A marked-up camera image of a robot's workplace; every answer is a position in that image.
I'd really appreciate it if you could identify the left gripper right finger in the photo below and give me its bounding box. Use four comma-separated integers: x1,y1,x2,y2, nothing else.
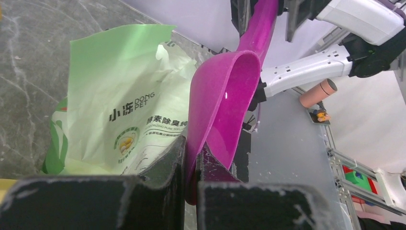
196,145,330,230

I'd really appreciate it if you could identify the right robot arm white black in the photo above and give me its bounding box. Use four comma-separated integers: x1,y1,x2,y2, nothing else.
231,0,406,111

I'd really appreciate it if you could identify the green cat litter bag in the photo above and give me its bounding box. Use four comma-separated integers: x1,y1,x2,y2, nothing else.
42,24,196,175

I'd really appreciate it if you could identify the magenta plastic scoop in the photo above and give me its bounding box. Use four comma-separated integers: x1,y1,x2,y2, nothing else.
185,0,279,205

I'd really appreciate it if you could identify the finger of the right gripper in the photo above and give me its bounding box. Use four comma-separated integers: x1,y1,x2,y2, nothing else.
284,0,330,42
230,0,254,37

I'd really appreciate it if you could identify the pink cylinder bottle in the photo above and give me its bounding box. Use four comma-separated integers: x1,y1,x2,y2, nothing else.
299,79,338,108

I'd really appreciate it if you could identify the yellow litter box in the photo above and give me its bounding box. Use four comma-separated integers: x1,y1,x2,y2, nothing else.
0,178,18,202

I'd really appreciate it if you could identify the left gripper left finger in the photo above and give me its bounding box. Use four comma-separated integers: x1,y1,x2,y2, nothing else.
0,136,186,230

